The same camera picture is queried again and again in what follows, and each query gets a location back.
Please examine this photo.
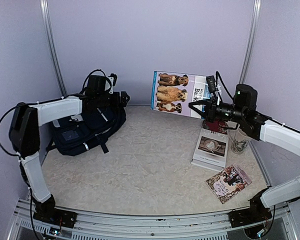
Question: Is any illustrated floral cover book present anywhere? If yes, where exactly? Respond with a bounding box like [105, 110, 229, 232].
[205, 164, 253, 204]

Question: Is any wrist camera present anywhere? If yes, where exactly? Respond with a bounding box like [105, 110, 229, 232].
[206, 75, 222, 101]
[105, 73, 118, 94]

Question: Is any white patterned mug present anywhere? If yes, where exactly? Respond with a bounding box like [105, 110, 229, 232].
[227, 128, 252, 155]

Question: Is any left aluminium frame post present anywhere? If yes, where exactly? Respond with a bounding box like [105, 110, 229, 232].
[39, 0, 68, 97]

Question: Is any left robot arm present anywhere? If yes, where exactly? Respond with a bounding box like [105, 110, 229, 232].
[8, 74, 130, 228]

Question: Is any front aluminium rail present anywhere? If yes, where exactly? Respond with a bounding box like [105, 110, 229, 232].
[7, 197, 298, 240]

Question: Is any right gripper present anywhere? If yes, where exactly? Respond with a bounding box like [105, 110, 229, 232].
[189, 95, 247, 123]

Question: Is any aluminium frame post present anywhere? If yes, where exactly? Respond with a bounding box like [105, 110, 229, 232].
[39, 0, 68, 97]
[238, 0, 262, 84]

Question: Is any right aluminium frame post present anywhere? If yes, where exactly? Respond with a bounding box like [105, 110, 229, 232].
[238, 0, 262, 84]

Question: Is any red patterned plate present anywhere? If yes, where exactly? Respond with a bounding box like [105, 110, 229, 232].
[202, 119, 229, 135]

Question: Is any navy blue backpack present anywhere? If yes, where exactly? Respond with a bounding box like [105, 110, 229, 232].
[46, 107, 126, 157]

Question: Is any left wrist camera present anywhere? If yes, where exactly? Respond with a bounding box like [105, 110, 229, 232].
[105, 73, 118, 94]

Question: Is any coffee cover white book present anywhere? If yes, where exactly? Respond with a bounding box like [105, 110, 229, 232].
[190, 128, 229, 172]

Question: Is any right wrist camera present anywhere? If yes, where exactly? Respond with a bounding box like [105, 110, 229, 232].
[206, 75, 222, 101]

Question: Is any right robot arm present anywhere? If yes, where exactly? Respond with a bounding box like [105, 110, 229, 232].
[188, 84, 300, 227]

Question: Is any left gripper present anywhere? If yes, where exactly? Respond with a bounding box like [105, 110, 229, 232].
[96, 91, 131, 108]

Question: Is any dog cover book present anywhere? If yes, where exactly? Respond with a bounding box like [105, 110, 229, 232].
[151, 71, 213, 119]

